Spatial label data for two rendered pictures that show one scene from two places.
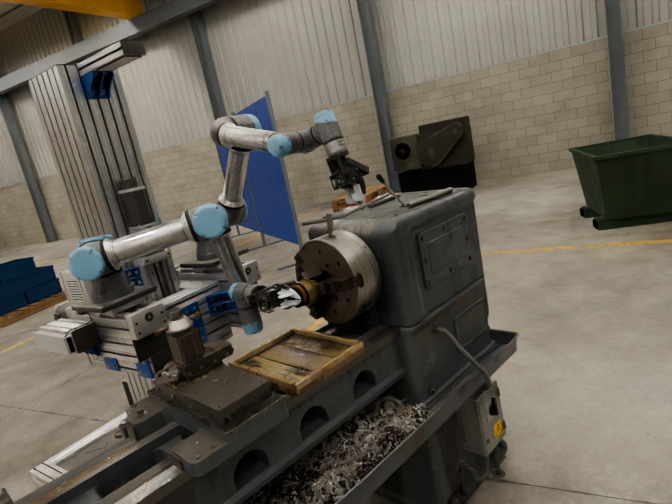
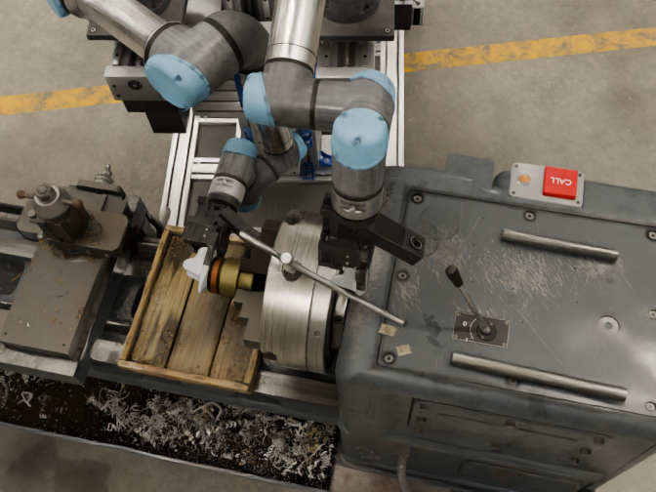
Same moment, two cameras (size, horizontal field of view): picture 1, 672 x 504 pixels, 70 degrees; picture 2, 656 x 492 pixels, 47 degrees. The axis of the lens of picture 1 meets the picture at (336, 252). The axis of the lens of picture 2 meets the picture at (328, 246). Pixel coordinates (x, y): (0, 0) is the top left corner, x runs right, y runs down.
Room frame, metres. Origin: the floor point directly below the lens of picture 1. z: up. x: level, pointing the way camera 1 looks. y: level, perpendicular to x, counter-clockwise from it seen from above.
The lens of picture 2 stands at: (1.41, -0.54, 2.46)
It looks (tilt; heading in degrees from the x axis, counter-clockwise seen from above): 63 degrees down; 60
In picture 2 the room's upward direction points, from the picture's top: 6 degrees counter-clockwise
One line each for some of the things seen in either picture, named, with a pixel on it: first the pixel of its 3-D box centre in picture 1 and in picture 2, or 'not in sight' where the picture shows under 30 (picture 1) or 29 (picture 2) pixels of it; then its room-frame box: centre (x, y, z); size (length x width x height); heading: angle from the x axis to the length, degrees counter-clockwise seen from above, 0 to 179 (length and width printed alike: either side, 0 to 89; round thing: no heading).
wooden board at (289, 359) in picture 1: (295, 357); (206, 306); (1.51, 0.20, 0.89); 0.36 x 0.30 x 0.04; 43
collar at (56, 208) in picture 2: (178, 323); (49, 199); (1.35, 0.49, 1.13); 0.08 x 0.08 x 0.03
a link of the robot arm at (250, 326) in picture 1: (250, 316); (248, 184); (1.74, 0.36, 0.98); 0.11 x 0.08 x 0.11; 10
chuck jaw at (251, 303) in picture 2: (337, 284); (257, 323); (1.56, 0.02, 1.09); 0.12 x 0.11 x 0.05; 43
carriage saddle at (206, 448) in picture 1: (198, 411); (56, 275); (1.26, 0.48, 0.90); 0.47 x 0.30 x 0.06; 43
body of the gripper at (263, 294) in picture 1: (267, 297); (211, 225); (1.60, 0.26, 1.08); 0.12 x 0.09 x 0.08; 42
